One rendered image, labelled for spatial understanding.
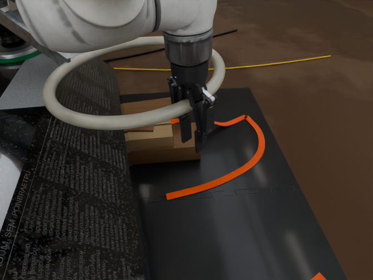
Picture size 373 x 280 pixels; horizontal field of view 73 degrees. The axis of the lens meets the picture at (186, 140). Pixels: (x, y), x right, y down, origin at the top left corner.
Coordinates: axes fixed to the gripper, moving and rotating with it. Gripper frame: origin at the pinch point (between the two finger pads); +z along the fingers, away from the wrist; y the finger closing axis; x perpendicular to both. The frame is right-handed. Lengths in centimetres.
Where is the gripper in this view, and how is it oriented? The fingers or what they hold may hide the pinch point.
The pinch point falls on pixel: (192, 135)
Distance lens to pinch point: 62.9
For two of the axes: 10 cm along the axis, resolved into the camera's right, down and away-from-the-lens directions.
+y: -6.7, -4.8, 5.7
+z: 0.6, 7.3, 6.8
